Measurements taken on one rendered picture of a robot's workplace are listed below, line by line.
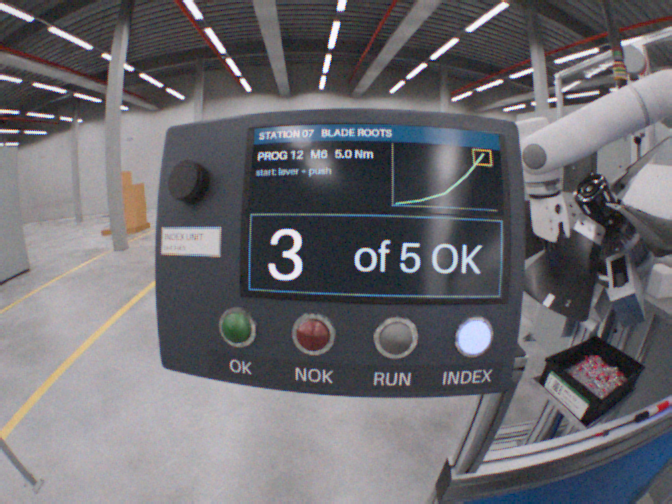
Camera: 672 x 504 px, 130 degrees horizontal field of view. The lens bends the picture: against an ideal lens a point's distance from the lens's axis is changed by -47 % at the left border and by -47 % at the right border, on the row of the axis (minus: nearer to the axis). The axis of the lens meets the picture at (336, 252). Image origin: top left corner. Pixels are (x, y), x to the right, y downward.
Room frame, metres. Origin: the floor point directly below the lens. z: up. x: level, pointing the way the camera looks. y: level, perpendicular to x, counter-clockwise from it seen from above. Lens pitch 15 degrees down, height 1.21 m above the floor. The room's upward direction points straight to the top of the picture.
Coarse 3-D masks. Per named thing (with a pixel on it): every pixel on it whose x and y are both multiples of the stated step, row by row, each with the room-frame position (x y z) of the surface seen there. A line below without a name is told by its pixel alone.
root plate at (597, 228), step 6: (582, 216) 0.62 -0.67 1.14; (576, 222) 0.61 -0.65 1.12; (582, 222) 0.61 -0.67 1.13; (588, 222) 0.60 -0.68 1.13; (594, 222) 0.59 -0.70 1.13; (576, 228) 0.61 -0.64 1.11; (582, 228) 0.60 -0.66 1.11; (594, 228) 0.58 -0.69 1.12; (600, 228) 0.57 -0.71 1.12; (588, 234) 0.58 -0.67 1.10; (594, 234) 0.57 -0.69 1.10; (600, 234) 0.56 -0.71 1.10; (594, 240) 0.56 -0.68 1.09; (600, 240) 0.55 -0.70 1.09
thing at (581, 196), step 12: (588, 180) 0.64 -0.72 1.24; (600, 180) 0.60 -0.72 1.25; (576, 192) 0.66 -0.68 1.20; (588, 192) 0.61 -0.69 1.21; (600, 192) 0.56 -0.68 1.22; (612, 192) 0.56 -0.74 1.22; (588, 204) 0.59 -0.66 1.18; (600, 204) 0.56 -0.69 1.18; (624, 204) 0.56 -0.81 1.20; (588, 216) 0.61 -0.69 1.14; (600, 216) 0.57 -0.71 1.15; (612, 216) 0.56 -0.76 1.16; (624, 216) 0.54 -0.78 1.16; (612, 228) 0.55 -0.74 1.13
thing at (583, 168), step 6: (588, 156) 0.74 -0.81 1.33; (576, 162) 0.85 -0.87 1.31; (582, 162) 0.78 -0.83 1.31; (588, 162) 0.73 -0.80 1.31; (570, 168) 0.91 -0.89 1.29; (576, 168) 0.85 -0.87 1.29; (582, 168) 0.77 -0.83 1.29; (588, 168) 0.72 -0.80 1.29; (570, 174) 0.90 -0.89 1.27; (576, 174) 0.84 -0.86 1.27; (582, 174) 0.77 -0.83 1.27; (588, 174) 0.70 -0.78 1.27; (570, 180) 0.89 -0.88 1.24; (576, 180) 0.83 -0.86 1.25; (576, 186) 0.83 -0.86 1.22
